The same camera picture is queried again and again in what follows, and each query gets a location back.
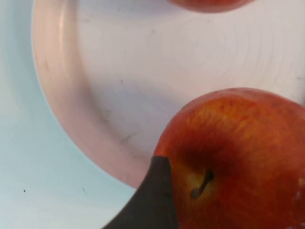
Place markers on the pink round plate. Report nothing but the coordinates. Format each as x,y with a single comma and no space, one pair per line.
143,71

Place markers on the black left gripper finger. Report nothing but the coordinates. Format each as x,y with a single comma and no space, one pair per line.
150,202

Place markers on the red apple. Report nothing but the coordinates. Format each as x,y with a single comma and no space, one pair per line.
250,155
209,4

